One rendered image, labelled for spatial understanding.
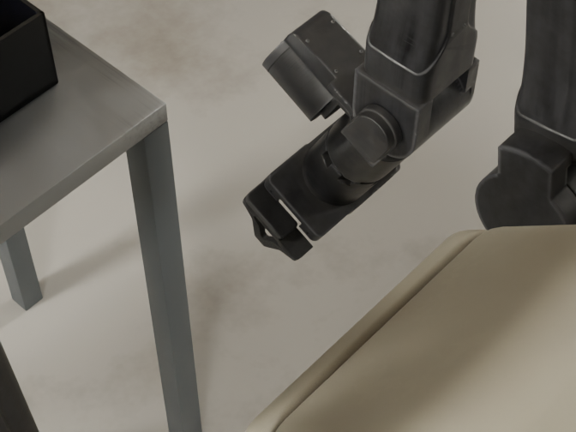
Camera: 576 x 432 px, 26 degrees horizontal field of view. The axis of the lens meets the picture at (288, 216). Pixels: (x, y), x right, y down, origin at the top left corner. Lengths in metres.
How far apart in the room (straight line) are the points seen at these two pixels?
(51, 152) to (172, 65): 1.24
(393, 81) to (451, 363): 0.31
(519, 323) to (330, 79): 0.38
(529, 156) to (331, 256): 1.57
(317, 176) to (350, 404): 0.43
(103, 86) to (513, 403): 1.02
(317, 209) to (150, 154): 0.52
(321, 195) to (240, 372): 1.20
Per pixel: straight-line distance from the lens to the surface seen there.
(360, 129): 0.87
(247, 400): 2.15
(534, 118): 0.78
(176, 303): 1.77
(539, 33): 0.75
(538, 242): 0.64
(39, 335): 2.26
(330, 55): 0.92
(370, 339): 0.64
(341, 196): 1.00
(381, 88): 0.85
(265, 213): 1.02
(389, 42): 0.83
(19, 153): 1.45
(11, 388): 0.47
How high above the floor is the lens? 1.86
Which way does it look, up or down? 51 degrees down
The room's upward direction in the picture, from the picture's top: straight up
